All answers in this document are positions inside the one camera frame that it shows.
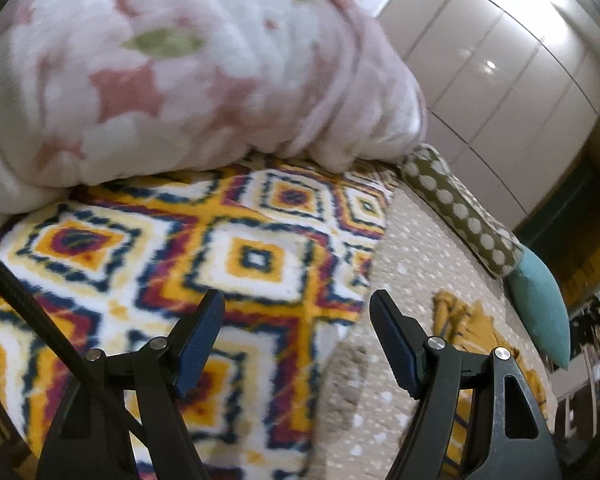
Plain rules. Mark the pink floral fleece blanket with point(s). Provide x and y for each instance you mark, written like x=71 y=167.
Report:
x=97 y=90

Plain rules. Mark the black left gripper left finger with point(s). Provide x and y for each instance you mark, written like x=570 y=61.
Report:
x=88 y=440

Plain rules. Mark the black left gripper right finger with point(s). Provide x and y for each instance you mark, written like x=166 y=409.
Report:
x=507 y=436

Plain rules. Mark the beige heart-pattern quilt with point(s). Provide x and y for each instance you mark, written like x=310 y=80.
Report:
x=362 y=414

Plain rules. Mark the olive white-dotted bolster pillow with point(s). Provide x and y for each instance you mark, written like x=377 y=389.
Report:
x=430 y=176

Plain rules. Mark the white wardrobe doors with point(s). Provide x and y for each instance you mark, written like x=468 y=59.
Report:
x=512 y=88

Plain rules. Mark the colourful geometric plush blanket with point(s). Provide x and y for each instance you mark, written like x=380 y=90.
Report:
x=290 y=247

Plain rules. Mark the yellow striped knit sweater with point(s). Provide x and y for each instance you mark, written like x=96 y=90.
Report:
x=468 y=328

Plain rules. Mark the teal corduroy pillow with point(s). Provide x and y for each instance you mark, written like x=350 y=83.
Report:
x=538 y=301

